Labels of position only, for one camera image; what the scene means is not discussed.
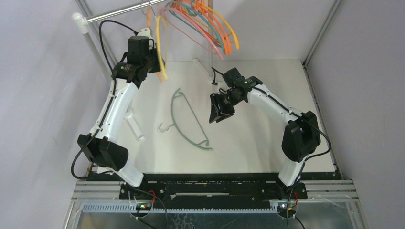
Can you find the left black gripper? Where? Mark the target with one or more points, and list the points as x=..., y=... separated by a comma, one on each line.
x=157, y=67

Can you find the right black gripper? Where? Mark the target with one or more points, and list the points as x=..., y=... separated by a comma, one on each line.
x=219, y=103

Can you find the pale yellow wire-hook hanger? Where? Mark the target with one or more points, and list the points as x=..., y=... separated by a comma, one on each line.
x=162, y=74

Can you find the light orange wire-hook hanger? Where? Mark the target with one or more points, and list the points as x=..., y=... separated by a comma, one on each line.
x=148, y=17

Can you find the pink wire-hook hanger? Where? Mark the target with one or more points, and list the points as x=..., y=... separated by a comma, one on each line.
x=216, y=41

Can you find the teal plastic hanger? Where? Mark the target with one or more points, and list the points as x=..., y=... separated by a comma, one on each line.
x=205, y=28

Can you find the orange plastic hanger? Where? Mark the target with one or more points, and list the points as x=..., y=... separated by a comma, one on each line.
x=221, y=31
x=215, y=31

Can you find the yellow-orange plastic hanger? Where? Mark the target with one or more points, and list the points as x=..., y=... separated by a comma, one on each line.
x=229, y=36

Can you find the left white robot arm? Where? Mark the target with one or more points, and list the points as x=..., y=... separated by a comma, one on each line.
x=100, y=144

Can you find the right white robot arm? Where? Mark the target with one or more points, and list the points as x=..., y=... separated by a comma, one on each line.
x=301, y=134

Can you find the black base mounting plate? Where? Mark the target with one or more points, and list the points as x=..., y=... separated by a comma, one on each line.
x=210, y=192

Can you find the right small circuit board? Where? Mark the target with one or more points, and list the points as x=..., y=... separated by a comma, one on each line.
x=285, y=207

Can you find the small circuit board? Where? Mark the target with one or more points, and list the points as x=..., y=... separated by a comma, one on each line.
x=285, y=207
x=143, y=207

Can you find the left small circuit board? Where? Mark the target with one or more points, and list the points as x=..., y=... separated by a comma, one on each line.
x=143, y=207

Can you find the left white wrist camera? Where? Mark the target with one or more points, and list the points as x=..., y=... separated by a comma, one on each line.
x=144, y=34

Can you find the grey-green wire-hook hanger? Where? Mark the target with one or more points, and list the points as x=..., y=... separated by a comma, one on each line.
x=183, y=119

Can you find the aluminium rail frame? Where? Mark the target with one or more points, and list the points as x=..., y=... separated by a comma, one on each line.
x=348, y=194

